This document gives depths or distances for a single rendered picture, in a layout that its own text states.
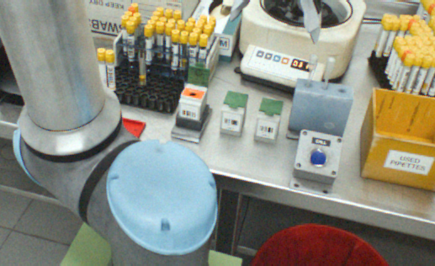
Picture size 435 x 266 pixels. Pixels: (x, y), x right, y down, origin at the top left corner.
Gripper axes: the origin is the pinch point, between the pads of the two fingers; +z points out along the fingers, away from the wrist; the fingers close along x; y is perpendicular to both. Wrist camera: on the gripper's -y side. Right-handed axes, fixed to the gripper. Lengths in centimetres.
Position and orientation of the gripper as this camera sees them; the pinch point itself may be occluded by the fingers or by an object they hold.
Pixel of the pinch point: (273, 30)
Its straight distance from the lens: 94.4
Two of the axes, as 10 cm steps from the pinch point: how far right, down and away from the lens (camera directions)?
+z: -0.6, 7.7, 6.4
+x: 9.2, 3.0, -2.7
